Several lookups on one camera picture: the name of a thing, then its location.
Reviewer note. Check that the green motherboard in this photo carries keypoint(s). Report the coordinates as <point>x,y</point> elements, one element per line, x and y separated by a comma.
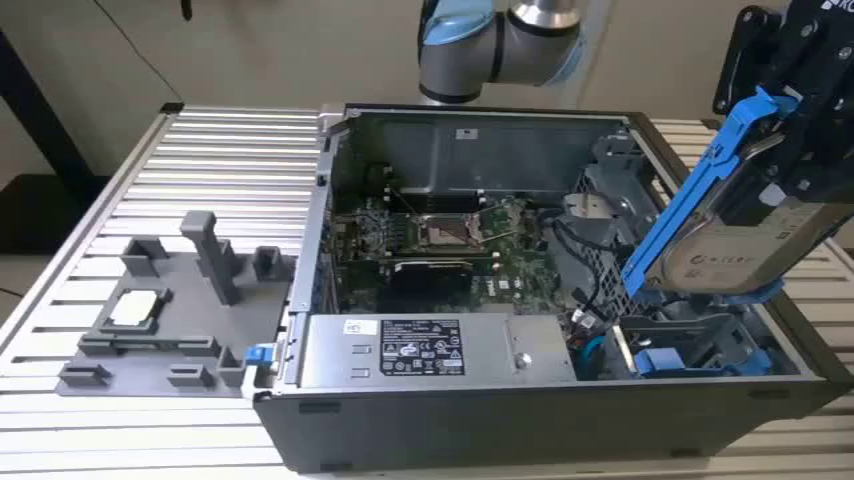
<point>527,280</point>

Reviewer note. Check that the blue case latch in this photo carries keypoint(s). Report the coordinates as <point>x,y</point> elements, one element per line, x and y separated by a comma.
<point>258,357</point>

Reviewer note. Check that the metal drive cage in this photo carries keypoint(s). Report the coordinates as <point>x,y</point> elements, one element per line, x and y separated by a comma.
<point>603,260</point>

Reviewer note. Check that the black graphics card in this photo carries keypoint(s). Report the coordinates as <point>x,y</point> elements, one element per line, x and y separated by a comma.
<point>427,292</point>

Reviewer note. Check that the silver power supply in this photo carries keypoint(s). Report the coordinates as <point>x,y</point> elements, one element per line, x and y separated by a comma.
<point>333,350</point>

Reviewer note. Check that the RAM slot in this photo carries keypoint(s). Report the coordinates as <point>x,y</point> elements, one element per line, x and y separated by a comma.
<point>440,261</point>
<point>440,269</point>

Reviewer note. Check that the silver CPU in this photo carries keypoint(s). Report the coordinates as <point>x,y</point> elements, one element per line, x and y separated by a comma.
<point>136,306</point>

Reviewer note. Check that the black PC case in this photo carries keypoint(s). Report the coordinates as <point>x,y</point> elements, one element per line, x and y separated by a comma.
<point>467,425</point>

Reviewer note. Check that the black furniture stand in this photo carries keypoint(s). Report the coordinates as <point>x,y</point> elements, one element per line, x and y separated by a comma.
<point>33,125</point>

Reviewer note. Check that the empty blue disk carrier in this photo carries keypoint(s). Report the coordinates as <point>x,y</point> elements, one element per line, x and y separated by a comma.
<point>660,361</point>

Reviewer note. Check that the hard disk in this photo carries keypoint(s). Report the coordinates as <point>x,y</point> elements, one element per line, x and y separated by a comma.
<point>727,255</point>

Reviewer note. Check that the disk bay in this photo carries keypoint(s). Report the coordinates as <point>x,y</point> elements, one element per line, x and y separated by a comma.
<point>720,340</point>

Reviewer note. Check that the CPU socket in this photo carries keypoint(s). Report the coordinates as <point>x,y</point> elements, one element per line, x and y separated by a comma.
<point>440,235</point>

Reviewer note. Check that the grey parts rack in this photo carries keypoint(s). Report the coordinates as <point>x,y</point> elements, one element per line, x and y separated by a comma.
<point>193,320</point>

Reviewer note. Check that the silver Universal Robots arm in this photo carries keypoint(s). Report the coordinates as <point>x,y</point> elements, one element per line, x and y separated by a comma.
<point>467,60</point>

